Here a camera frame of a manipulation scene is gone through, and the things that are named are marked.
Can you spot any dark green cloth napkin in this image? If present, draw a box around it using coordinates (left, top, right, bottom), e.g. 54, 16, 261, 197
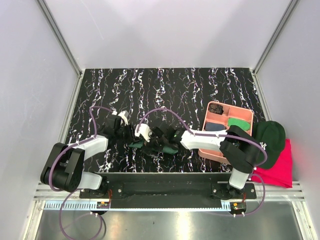
128, 140, 179, 155

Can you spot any red folded cloth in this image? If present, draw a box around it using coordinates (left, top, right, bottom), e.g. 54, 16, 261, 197
253, 138, 293, 189

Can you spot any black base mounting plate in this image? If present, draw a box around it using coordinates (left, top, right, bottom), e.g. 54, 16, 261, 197
79, 172, 257, 211

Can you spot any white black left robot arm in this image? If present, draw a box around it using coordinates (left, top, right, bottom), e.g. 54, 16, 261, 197
40, 111, 134, 198

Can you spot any bright green rolled cloth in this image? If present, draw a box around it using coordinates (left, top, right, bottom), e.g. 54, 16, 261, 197
227, 117, 251, 131

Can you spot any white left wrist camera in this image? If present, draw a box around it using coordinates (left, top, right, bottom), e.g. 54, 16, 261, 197
112, 110, 129, 126

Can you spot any dark green baseball cap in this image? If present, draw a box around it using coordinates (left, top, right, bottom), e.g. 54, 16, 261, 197
252, 120, 286, 170

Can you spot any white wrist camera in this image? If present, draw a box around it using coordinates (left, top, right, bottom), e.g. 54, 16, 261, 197
134, 123, 151, 142
112, 110, 129, 126

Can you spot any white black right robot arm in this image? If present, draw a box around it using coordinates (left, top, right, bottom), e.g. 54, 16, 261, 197
141, 125, 268, 199

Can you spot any grey-blue rolled towel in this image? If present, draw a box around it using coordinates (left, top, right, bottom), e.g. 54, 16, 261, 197
204, 122, 226, 132

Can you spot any aluminium frame rail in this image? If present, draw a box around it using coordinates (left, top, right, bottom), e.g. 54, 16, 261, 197
37, 0, 85, 76

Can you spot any dark paisley rolled tie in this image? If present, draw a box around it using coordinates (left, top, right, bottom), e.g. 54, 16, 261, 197
208, 103, 224, 115

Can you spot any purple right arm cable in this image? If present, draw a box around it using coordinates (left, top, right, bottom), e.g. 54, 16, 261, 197
136, 108, 268, 217

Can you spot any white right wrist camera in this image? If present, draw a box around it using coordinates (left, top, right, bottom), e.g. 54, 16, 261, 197
134, 123, 151, 142

